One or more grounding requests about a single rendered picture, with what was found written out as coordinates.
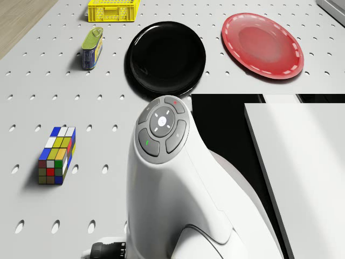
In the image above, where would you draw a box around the red plate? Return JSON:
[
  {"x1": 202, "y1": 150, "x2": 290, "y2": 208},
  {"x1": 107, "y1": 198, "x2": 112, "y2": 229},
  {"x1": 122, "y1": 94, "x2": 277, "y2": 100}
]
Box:
[{"x1": 221, "y1": 12, "x2": 305, "y2": 80}]

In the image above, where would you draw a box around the flat-sided can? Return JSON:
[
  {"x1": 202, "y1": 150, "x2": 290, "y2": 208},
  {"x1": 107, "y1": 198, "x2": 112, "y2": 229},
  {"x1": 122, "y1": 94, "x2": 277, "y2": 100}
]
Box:
[{"x1": 81, "y1": 26, "x2": 104, "y2": 71}]

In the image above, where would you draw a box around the puzzle cube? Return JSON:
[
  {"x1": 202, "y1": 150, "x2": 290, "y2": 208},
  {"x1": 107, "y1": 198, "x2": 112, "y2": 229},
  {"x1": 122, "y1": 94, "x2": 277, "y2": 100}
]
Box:
[{"x1": 38, "y1": 126, "x2": 77, "y2": 186}]

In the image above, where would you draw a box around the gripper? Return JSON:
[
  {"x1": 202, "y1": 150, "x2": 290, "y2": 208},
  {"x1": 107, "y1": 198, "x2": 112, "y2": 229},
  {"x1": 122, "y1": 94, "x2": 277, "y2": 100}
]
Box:
[{"x1": 80, "y1": 236, "x2": 127, "y2": 259}]

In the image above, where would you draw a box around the black plate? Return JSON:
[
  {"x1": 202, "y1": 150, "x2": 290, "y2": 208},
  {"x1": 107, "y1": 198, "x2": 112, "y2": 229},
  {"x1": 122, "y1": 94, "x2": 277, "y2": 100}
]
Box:
[{"x1": 126, "y1": 21, "x2": 207, "y2": 98}]

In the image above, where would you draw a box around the yellow basket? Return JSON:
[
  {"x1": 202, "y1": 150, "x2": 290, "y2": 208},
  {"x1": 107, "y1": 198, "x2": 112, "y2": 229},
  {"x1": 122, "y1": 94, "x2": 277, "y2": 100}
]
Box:
[{"x1": 87, "y1": 0, "x2": 141, "y2": 23}]

